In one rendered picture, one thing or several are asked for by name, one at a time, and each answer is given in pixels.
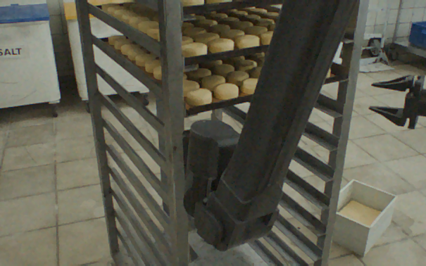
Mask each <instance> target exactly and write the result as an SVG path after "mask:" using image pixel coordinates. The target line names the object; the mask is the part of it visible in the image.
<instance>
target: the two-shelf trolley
mask: <svg viewBox="0 0 426 266"><path fill-rule="evenodd" d="M401 4H402V0H400V1H399V8H398V12H397V17H396V24H395V28H394V35H393V39H392V42H391V47H389V49H390V50H389V60H390V61H395V60H397V59H398V57H399V53H398V51H395V48H397V49H401V50H404V51H408V52H411V53H414V54H415V55H418V56H422V57H425V58H426V48H423V47H420V46H415V45H412V44H410V43H409V42H408V39H407V40H403V41H397V42H395V38H396V31H397V27H398V23H399V16H400V11H401Z"/></svg>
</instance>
